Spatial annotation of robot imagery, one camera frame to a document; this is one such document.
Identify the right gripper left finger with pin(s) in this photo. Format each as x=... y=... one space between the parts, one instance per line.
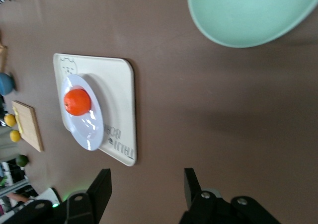
x=82 y=209

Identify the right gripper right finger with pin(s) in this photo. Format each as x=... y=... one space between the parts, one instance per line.
x=211 y=209

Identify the white round plate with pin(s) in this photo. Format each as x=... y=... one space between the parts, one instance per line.
x=87 y=129

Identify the orange fruit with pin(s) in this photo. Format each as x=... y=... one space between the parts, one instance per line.
x=77 y=102

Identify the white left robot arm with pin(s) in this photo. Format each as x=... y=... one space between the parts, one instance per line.
x=48 y=193

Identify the dark green lime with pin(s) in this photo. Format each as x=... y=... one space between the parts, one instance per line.
x=22 y=160

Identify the wooden cutting board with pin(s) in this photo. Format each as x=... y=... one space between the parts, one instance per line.
x=29 y=127

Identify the yellow lemon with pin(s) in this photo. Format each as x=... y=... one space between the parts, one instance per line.
x=15 y=135
x=10 y=119

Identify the yellow plastic fork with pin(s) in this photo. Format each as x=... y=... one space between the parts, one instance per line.
x=18 y=121

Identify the cream tray with bear print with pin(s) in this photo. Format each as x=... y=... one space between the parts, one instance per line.
x=119 y=90

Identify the blue bowl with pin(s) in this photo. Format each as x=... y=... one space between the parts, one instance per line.
x=5 y=83

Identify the wooden drying rack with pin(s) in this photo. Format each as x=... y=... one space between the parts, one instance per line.
x=2 y=57

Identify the mint green bowl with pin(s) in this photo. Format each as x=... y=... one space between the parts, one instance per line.
x=248 y=10

